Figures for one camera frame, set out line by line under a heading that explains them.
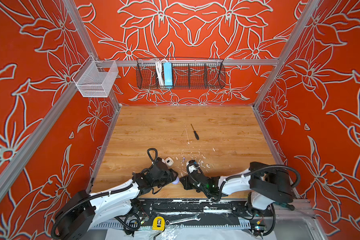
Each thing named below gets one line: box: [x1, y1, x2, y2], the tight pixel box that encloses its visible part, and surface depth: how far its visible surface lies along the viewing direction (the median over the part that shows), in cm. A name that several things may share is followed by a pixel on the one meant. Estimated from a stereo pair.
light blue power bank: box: [163, 62, 173, 86], surface depth 91 cm
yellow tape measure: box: [152, 216, 166, 231], surface depth 69 cm
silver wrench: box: [165, 213, 201, 226], surface depth 71 cm
